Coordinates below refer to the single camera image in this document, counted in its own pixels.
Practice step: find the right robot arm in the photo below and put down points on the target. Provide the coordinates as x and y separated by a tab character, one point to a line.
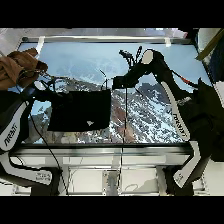
176	113

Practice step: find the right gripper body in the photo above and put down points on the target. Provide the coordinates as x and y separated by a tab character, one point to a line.
122	82

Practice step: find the black garment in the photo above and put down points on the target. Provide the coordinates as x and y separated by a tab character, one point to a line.
80	110

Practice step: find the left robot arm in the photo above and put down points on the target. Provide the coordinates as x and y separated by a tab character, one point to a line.
13	128

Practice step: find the silver frame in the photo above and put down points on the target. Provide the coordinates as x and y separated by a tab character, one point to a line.
111	181

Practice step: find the brown garment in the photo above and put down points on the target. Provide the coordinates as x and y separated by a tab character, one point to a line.
16	66

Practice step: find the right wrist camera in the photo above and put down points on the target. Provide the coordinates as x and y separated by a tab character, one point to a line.
131	57

